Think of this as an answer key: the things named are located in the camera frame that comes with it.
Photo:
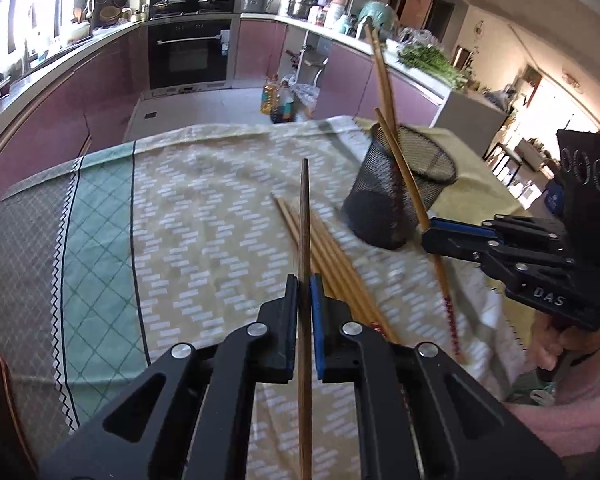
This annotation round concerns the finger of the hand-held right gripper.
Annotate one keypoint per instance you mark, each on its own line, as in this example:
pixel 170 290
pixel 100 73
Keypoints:
pixel 467 227
pixel 535 285

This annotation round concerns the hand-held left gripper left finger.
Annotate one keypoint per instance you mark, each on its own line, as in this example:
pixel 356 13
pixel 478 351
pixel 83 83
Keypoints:
pixel 280 332

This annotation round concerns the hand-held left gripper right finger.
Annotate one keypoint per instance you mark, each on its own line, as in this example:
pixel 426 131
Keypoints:
pixel 316 332

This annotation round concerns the bundle of wooden chopsticks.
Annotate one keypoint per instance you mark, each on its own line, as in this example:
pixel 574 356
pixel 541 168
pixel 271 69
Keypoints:
pixel 330 255

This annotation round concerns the red patterned wooden chopstick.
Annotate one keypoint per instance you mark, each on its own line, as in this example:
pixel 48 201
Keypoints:
pixel 382 80
pixel 405 165

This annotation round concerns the black mesh utensil holder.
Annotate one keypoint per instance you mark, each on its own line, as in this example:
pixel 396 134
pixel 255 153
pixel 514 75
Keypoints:
pixel 375 200

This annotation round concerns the dark brown wooden chopstick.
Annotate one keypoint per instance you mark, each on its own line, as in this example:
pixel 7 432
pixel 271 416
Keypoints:
pixel 305 220

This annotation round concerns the person's right forearm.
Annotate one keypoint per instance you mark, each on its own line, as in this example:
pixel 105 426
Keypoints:
pixel 580 420

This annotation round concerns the person's right hand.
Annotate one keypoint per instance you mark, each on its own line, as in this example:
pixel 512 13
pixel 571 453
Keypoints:
pixel 550 347

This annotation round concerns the white cabinet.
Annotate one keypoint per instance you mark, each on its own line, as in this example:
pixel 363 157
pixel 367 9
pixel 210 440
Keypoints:
pixel 467 122

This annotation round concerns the beige green patterned tablecloth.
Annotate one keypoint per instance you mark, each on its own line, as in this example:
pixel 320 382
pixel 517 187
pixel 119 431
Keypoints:
pixel 205 220

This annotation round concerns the bunch of green vegetables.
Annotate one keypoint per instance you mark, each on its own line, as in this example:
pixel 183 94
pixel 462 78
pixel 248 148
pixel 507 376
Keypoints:
pixel 430 62

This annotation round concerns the pink lower kitchen cabinets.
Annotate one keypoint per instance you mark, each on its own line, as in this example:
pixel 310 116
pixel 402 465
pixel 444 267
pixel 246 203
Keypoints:
pixel 345 85
pixel 55 125

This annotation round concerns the clear plastic counter bag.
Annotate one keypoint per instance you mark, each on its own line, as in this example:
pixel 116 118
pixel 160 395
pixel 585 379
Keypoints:
pixel 422 36

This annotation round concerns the clear plastic floor bag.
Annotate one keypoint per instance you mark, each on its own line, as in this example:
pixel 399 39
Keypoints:
pixel 306 96

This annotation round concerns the dark cooking oil bottle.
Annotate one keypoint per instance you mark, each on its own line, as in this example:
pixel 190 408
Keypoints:
pixel 286 105

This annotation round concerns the teal air fryer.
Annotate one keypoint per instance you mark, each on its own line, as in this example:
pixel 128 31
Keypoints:
pixel 380 17

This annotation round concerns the yellow cooking oil bottle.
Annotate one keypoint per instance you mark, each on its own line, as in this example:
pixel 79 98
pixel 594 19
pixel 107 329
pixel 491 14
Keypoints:
pixel 269 97

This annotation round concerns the steel stockpot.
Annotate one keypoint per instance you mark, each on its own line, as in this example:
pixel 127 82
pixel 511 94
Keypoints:
pixel 302 6

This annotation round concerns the black built-in oven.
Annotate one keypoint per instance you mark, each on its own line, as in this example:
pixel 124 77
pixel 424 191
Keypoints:
pixel 190 55

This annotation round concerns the silver toaster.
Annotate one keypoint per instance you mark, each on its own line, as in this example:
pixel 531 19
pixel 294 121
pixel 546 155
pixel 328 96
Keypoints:
pixel 255 2

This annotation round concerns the lidded cooking pot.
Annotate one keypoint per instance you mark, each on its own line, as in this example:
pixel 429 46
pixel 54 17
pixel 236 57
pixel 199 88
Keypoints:
pixel 213 2
pixel 169 4

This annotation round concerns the small steel kettle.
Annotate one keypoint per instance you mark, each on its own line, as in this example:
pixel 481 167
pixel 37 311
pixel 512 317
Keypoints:
pixel 139 15

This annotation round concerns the round woven basket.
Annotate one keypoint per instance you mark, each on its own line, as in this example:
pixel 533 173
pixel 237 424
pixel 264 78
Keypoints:
pixel 108 15

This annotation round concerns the kitchen window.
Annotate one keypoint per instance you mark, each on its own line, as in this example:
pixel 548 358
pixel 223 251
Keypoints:
pixel 40 5

